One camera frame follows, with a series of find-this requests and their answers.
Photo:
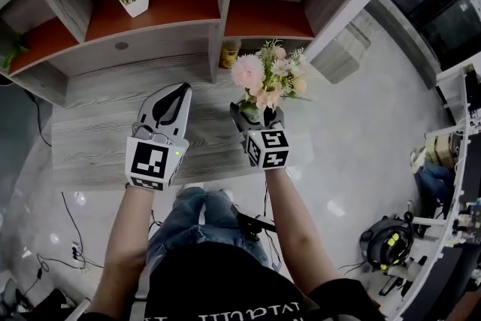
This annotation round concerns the black waist-mounted device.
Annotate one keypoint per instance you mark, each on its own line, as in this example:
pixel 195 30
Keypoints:
pixel 253 223

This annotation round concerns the person's blue jeans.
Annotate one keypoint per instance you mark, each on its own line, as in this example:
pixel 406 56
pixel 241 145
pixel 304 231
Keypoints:
pixel 195 225

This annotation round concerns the grey wooden stools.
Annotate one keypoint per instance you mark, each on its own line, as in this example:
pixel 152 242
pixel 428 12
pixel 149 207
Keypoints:
pixel 338 56

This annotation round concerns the pink flowers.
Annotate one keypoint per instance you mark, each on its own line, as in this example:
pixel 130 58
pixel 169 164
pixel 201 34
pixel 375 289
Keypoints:
pixel 268 75

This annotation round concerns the person's left forearm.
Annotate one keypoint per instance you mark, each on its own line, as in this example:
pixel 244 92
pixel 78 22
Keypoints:
pixel 124 244

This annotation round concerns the person's black t-shirt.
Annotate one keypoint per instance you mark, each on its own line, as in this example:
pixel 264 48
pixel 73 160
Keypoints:
pixel 225 289

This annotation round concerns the grey wooden desk with shelves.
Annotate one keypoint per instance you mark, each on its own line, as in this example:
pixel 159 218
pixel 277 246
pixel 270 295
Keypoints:
pixel 112 146

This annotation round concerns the person's right forearm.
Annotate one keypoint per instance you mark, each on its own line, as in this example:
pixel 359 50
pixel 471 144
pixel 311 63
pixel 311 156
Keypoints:
pixel 297 233

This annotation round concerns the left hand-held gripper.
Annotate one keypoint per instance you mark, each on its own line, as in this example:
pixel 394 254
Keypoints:
pixel 150 163

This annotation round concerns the yellow bottle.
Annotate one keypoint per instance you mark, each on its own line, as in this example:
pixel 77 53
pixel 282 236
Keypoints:
pixel 228 54

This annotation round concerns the green leafy plant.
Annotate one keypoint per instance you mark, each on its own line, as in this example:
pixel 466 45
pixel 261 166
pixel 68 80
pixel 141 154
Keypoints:
pixel 11 52

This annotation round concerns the black and yellow vacuum cleaner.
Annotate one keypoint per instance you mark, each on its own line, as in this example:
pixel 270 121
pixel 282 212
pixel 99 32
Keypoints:
pixel 387 244

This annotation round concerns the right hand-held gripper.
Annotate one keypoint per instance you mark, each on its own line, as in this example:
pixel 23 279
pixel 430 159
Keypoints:
pixel 268 150

